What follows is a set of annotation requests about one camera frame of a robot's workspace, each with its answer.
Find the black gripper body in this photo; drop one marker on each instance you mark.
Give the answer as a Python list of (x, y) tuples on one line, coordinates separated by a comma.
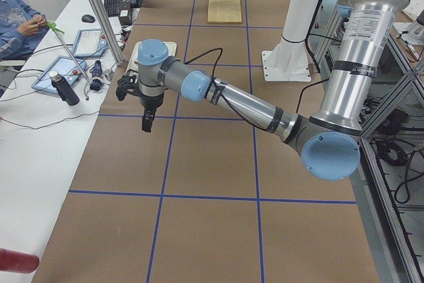
[(150, 101)]

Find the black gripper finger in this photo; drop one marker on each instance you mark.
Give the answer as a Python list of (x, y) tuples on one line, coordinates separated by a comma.
[(148, 119)]

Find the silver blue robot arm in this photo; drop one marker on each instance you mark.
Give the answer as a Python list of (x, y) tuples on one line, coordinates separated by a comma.
[(325, 141)]

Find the cream bear tray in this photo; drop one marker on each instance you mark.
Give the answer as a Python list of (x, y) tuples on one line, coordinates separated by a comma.
[(132, 68)]

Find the blue black connector tool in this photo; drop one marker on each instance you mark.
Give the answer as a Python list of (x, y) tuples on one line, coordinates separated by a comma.
[(96, 72)]

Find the far teach pendant tablet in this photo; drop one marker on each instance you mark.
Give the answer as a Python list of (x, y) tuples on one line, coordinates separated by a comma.
[(89, 43)]

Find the black water bottle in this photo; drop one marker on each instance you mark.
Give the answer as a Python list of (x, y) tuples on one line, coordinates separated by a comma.
[(63, 88)]

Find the small black box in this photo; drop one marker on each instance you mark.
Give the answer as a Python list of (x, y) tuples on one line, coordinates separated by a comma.
[(125, 17)]

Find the black computer mouse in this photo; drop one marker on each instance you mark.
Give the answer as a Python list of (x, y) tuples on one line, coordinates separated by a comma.
[(88, 19)]

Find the black keyboard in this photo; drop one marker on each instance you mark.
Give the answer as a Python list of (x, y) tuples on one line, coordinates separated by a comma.
[(112, 7)]

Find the wooden cutting board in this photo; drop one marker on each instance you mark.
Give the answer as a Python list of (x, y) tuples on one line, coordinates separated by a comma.
[(224, 12)]

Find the metal grabber stick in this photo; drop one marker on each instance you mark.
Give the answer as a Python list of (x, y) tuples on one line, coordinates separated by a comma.
[(52, 26)]

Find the seated person in blue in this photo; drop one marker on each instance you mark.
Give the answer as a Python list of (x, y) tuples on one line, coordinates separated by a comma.
[(22, 29)]

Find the red cylinder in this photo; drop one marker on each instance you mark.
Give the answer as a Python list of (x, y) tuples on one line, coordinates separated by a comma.
[(18, 262)]

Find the aluminium frame post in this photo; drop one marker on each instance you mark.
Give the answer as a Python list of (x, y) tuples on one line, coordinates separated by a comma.
[(102, 18)]

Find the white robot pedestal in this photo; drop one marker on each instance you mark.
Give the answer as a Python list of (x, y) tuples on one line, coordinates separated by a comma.
[(288, 61)]

